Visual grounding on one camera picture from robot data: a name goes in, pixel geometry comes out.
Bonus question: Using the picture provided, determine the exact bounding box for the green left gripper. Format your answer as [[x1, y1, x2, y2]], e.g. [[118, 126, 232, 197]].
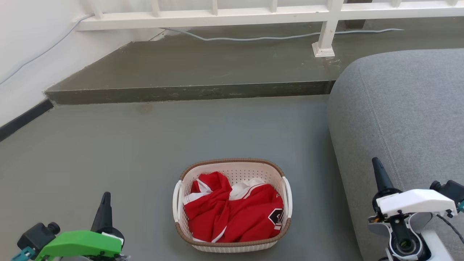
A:
[[36, 192, 125, 261]]

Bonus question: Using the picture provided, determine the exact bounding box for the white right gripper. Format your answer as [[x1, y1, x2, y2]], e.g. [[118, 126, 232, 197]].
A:
[[372, 157, 458, 218]]

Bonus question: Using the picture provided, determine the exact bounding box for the white brown-rimmed laundry basket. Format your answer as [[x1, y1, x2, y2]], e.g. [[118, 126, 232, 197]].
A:
[[173, 158, 293, 253]]

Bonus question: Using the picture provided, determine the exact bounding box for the grey fabric sofa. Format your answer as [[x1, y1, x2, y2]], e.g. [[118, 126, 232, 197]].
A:
[[327, 49, 464, 261]]

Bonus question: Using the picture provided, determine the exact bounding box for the black baseboard strip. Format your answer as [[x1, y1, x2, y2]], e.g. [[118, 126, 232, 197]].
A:
[[0, 99, 54, 142]]

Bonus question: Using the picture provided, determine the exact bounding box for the red and white jersey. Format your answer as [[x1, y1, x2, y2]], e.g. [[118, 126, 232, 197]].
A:
[[183, 171, 285, 243]]

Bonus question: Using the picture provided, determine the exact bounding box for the dark brown pillar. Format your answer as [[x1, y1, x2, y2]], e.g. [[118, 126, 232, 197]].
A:
[[344, 0, 374, 30]]

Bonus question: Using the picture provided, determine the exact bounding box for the raised concrete step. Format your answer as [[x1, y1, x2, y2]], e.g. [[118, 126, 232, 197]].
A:
[[44, 18, 464, 105]]

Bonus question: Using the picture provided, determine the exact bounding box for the white railing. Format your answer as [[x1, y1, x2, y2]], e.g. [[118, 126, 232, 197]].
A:
[[75, 0, 464, 58]]

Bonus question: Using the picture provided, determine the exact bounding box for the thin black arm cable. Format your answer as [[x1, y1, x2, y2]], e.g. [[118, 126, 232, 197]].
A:
[[436, 213, 464, 244]]

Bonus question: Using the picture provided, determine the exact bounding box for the thin pale grey cable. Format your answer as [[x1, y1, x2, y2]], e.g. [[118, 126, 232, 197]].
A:
[[0, 13, 95, 86]]

